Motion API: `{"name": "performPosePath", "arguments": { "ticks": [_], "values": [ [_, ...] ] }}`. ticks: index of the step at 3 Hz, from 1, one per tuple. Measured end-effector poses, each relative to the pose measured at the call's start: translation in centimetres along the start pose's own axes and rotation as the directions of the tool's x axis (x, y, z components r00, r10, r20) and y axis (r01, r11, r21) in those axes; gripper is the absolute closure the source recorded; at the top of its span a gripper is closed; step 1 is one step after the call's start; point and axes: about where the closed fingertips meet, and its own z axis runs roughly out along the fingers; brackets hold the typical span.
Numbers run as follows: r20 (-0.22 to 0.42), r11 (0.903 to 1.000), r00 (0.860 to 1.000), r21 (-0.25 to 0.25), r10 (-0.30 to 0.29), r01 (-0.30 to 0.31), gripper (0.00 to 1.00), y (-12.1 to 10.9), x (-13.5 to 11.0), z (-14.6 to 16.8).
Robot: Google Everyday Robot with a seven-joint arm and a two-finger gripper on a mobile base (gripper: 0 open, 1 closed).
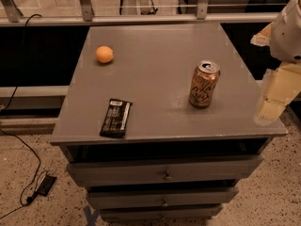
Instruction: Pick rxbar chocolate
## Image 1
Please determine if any gold la croix can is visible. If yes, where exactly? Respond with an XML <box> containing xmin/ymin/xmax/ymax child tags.
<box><xmin>189</xmin><ymin>60</ymin><xmax>220</xmax><ymax>108</ymax></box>

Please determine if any top grey drawer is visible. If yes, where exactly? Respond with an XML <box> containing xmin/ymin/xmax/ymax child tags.
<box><xmin>67</xmin><ymin>154</ymin><xmax>263</xmax><ymax>187</ymax></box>

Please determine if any black rxbar chocolate bar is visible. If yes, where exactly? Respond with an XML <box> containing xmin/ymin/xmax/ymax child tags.
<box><xmin>100</xmin><ymin>99</ymin><xmax>132</xmax><ymax>138</ymax></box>

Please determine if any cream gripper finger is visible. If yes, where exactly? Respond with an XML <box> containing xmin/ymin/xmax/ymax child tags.
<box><xmin>250</xmin><ymin>23</ymin><xmax>273</xmax><ymax>47</ymax></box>
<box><xmin>253</xmin><ymin>62</ymin><xmax>301</xmax><ymax>126</ymax></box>

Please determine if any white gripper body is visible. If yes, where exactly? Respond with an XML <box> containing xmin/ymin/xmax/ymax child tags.
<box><xmin>270</xmin><ymin>0</ymin><xmax>301</xmax><ymax>63</ymax></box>

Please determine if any grey drawer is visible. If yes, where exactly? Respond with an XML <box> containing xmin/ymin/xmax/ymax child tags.
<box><xmin>87</xmin><ymin>187</ymin><xmax>239</xmax><ymax>209</ymax></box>
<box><xmin>100</xmin><ymin>204</ymin><xmax>222</xmax><ymax>221</ymax></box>
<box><xmin>67</xmin><ymin>154</ymin><xmax>263</xmax><ymax>187</ymax></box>

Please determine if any middle grey drawer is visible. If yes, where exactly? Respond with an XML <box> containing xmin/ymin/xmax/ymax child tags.
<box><xmin>87</xmin><ymin>187</ymin><xmax>239</xmax><ymax>209</ymax></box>

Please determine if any bottom grey drawer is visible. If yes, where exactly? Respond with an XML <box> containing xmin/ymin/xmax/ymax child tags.
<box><xmin>100</xmin><ymin>204</ymin><xmax>222</xmax><ymax>221</ymax></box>

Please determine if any grey drawer cabinet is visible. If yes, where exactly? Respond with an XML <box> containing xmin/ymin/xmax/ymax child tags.
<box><xmin>50</xmin><ymin>23</ymin><xmax>289</xmax><ymax>222</ymax></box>

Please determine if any orange fruit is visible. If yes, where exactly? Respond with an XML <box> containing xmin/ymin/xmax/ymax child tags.
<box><xmin>96</xmin><ymin>46</ymin><xmax>114</xmax><ymax>63</ymax></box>

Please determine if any metal railing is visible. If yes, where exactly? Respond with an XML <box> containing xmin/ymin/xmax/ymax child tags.
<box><xmin>0</xmin><ymin>0</ymin><xmax>277</xmax><ymax>26</ymax></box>

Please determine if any black power adapter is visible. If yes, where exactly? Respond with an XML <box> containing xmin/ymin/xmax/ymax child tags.
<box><xmin>35</xmin><ymin>175</ymin><xmax>56</xmax><ymax>197</ymax></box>

